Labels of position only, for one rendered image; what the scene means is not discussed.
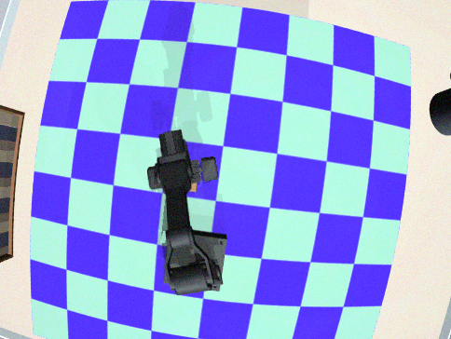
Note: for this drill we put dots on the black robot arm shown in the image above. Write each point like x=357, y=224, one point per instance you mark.
x=174, y=174

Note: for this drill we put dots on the tan square block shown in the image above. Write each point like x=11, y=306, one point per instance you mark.
x=193, y=187

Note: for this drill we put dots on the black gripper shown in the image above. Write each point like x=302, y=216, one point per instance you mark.
x=209, y=169

